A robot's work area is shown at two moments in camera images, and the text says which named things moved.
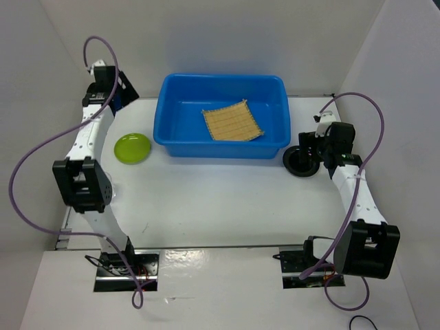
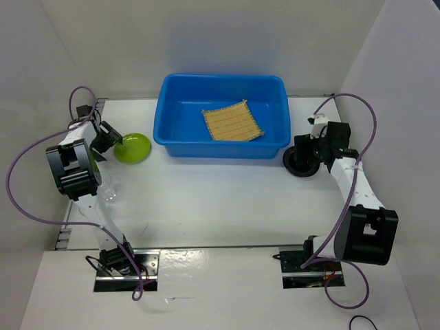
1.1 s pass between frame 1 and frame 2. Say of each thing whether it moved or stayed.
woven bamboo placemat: stayed
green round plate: stayed
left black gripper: moved
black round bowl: stayed
